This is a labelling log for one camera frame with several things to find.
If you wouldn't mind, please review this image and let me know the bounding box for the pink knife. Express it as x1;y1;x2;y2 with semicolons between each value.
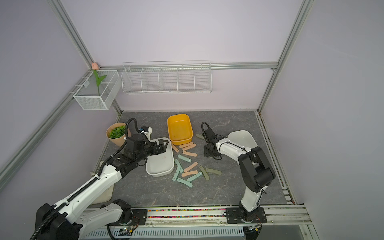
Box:
171;143;179;153
183;144;197;151
179;142;194;149
182;170;198;178
184;162;198;173
183;151;198;157

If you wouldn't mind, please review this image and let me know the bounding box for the white storage box left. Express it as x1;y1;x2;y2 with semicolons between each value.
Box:
146;138;175;177

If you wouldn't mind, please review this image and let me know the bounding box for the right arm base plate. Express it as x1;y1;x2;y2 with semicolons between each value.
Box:
224;206;267;224

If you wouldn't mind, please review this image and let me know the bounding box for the mint knife upper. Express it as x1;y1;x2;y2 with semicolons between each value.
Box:
178;155;192;163

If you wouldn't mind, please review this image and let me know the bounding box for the mint knife left long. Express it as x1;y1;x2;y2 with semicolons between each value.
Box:
172;169;180;182

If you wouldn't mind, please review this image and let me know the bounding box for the white wire basket long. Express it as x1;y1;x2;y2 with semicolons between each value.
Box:
122;61;213;94

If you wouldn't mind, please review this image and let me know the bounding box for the mint knife short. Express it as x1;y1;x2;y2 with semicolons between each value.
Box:
175;159;184;173

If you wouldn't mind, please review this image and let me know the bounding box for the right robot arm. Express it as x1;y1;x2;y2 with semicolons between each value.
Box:
201;122;276;225

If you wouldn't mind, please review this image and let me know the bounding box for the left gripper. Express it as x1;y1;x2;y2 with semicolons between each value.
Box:
135;139;169;163

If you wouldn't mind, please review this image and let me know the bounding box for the artificial tulip flower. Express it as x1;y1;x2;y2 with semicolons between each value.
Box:
92;63;107;97

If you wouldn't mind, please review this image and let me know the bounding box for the yellow storage box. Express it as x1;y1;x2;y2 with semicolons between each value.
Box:
167;114;194;146

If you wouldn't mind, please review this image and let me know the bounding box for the pink knife by box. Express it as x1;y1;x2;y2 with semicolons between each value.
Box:
171;143;179;153

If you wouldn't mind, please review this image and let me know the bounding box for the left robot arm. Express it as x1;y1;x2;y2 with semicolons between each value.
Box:
31;127;170;240

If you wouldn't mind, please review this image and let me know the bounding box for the pink knife top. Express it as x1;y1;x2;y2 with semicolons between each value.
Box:
179;142;194;149

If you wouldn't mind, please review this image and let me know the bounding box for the mint knife right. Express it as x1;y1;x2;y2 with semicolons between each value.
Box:
187;172;203;182

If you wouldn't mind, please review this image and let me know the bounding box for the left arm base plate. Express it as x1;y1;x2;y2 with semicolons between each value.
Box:
110;209;148;226

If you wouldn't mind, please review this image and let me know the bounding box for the white mesh basket small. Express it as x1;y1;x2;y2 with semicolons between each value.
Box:
74;70;122;111

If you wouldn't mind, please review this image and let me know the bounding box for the potted green plant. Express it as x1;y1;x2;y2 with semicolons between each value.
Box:
106;123;127;147

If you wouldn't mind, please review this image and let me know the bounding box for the olive knife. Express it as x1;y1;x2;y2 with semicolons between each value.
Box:
199;166;210;181
196;134;205;140
206;168;222;176

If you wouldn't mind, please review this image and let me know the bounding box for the white storage box right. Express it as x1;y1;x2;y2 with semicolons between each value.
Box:
228;130;258;149

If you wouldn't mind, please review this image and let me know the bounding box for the mint knife bottom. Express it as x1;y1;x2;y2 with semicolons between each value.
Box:
177;178;193;188

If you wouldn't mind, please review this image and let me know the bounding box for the white storage box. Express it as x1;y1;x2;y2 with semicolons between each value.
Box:
228;130;258;149
146;138;175;177

